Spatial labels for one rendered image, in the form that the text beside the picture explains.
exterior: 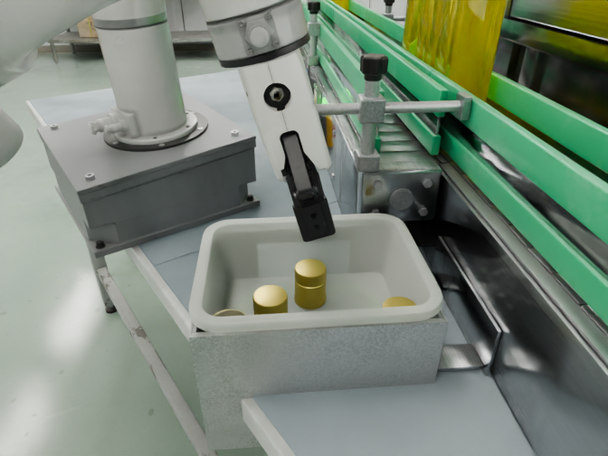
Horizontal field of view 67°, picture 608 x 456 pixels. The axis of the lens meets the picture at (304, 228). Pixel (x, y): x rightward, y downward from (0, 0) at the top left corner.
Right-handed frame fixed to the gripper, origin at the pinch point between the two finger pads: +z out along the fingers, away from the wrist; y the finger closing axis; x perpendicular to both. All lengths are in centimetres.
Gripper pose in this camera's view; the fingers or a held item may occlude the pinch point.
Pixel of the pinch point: (311, 206)
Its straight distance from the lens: 44.7
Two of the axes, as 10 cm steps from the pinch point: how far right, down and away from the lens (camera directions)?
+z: 2.6, 8.1, 5.2
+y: -1.1, -5.1, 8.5
